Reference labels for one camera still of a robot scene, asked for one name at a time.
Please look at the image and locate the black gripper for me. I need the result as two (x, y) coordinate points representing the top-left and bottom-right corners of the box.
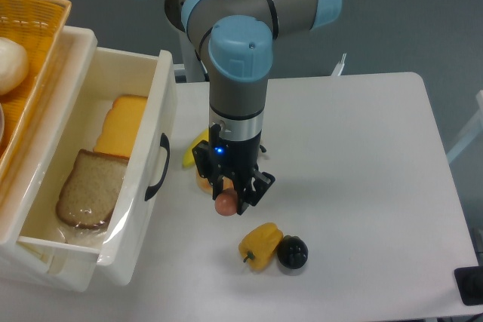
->
(192, 133), (275, 215)

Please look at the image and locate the brown egg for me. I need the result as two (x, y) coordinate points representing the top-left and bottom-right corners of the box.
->
(214, 189), (238, 216)

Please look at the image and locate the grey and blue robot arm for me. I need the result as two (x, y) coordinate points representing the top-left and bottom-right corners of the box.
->
(180, 0), (343, 213)

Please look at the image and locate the white open drawer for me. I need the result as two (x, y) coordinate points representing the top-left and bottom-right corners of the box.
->
(1, 27), (176, 292)

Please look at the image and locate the white drawer cabinet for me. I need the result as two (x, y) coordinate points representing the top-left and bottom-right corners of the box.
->
(1, 26), (97, 284)

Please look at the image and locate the orange glazed donut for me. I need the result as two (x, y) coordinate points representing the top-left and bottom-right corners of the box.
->
(195, 170), (234, 195)

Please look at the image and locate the yellow banana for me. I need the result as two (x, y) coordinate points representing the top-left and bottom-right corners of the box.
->
(182, 127), (211, 168)

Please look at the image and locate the yellow bell pepper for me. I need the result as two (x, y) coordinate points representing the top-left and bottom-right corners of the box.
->
(238, 222), (283, 271)

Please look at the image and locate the black round fruit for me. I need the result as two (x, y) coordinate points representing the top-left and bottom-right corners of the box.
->
(277, 235), (309, 270)

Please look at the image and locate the orange toast slice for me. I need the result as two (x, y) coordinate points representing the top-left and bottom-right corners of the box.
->
(93, 95), (147, 158)

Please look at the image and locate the brown bread slice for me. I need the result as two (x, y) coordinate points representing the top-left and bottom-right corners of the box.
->
(56, 149), (128, 229)

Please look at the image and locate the black device at edge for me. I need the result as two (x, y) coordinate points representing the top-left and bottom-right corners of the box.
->
(454, 266), (482, 306)

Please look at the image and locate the white round bun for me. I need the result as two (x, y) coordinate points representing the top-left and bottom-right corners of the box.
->
(1, 37), (29, 96)

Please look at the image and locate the yellow wicker basket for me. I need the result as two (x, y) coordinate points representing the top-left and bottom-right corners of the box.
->
(1, 0), (72, 179)

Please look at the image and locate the black drawer handle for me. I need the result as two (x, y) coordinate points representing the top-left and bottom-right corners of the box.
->
(144, 133), (171, 201)

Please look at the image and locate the white bracket behind table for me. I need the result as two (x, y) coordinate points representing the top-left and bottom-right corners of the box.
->
(331, 53), (347, 76)

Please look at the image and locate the white frame at right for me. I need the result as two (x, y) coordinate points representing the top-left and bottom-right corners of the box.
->
(446, 90), (482, 164)

